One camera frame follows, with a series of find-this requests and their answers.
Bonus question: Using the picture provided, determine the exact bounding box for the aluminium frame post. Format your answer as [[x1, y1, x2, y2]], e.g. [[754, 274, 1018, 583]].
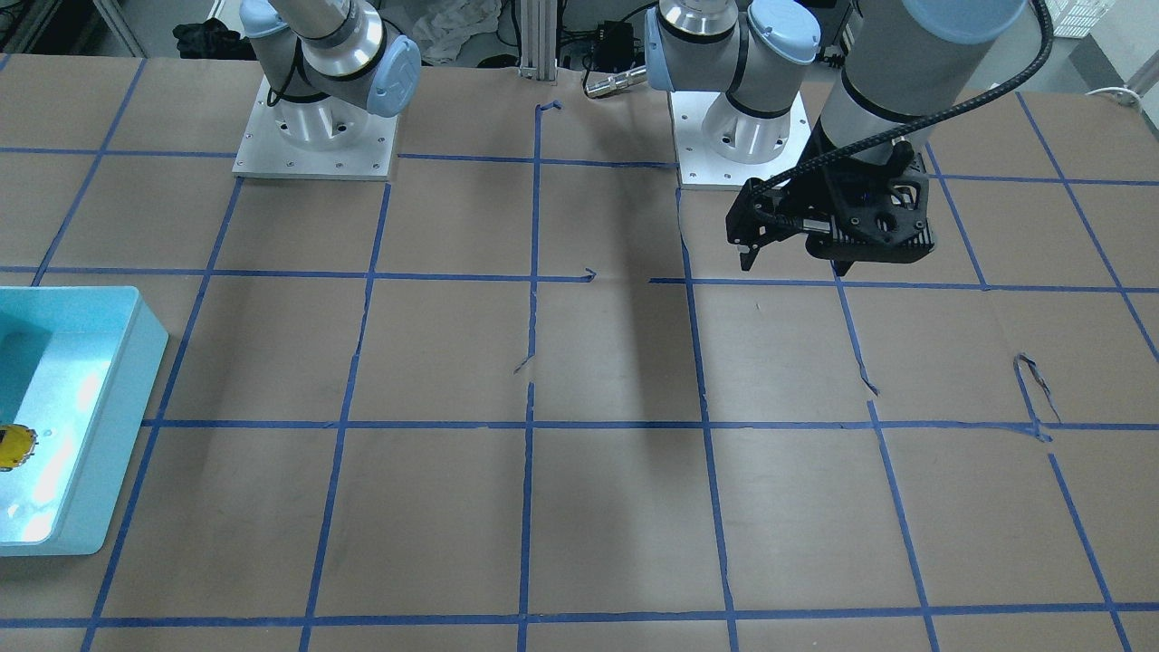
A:
[[512, 1, 560, 85]]

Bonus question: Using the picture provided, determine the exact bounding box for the black corrugated cable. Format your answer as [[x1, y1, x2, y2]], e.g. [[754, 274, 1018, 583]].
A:
[[759, 0, 1057, 227]]

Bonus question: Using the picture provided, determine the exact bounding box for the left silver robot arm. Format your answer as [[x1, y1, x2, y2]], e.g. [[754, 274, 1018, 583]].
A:
[[643, 1, 1052, 274]]

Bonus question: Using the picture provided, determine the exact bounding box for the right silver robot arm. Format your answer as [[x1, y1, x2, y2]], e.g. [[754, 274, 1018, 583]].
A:
[[239, 1, 422, 151]]

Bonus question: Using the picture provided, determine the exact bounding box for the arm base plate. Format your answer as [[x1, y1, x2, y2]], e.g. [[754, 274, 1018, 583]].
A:
[[669, 91, 810, 190], [232, 79, 398, 182]]

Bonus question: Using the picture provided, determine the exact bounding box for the yellow beetle toy car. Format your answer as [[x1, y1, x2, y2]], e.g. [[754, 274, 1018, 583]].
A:
[[1, 424, 38, 472]]

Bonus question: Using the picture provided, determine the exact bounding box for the turquoise plastic bin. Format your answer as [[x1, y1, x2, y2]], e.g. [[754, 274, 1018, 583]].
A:
[[1, 286, 168, 558]]

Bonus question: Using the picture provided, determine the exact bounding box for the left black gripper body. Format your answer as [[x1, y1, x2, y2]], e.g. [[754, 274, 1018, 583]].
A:
[[779, 142, 938, 265]]

